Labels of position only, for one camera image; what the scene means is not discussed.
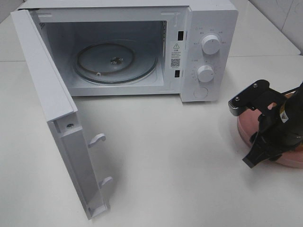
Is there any glass microwave turntable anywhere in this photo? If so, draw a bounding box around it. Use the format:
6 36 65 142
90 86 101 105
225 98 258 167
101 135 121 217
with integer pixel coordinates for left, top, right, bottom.
74 39 158 85

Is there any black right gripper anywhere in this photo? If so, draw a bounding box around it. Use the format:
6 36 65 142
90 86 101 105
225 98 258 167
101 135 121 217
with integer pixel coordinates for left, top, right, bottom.
242 111 303 168

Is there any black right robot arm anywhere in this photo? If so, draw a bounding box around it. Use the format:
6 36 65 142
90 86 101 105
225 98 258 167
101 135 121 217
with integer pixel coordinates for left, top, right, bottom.
243 85 303 168

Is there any white microwave door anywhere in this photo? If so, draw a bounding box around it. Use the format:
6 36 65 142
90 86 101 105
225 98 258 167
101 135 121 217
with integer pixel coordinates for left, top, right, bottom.
11 9 112 219

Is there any white microwave oven body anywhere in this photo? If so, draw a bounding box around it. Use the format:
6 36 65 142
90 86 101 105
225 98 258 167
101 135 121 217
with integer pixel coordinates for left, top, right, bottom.
16 0 238 102

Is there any white microwave knob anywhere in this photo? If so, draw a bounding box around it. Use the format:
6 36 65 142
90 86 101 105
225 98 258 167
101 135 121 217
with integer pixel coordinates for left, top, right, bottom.
201 34 221 55
197 65 214 83

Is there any pink plate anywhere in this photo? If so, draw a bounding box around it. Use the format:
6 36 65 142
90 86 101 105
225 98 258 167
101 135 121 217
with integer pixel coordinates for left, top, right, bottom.
236 92 303 169

